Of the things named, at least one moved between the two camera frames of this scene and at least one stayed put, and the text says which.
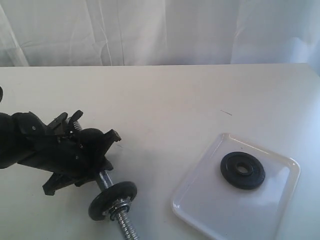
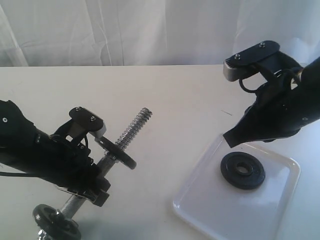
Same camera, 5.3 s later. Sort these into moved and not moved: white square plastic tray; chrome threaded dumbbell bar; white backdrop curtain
Moved: chrome threaded dumbbell bar
Not moved: white square plastic tray; white backdrop curtain
